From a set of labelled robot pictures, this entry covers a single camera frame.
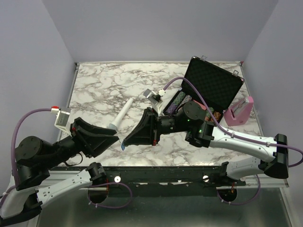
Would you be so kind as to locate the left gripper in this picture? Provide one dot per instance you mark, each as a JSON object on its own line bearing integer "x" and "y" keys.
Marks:
{"x": 93, "y": 145}

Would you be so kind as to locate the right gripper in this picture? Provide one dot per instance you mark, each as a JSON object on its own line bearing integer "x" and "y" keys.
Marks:
{"x": 147, "y": 132}

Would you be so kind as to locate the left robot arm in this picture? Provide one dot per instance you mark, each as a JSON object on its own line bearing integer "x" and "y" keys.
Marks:
{"x": 36, "y": 157}

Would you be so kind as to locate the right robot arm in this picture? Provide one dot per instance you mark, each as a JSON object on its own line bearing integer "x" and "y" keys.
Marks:
{"x": 268, "y": 155}

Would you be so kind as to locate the white cylindrical tube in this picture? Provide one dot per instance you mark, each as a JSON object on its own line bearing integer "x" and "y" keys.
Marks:
{"x": 117, "y": 121}

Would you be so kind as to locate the black poker chip case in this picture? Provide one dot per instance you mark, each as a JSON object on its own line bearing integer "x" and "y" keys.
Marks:
{"x": 217, "y": 86}

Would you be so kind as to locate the pink card holder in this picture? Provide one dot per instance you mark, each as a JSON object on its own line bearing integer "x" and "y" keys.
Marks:
{"x": 239, "y": 113}

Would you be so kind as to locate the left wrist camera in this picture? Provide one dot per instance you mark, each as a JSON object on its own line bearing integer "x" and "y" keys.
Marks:
{"x": 62, "y": 118}

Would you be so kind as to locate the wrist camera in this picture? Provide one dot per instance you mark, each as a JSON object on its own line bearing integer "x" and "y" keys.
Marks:
{"x": 155, "y": 99}
{"x": 62, "y": 118}

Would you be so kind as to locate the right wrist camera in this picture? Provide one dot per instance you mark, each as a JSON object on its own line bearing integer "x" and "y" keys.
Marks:
{"x": 155, "y": 99}

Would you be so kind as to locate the aluminium frame rail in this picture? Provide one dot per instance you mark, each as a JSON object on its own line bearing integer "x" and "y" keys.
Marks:
{"x": 265, "y": 182}

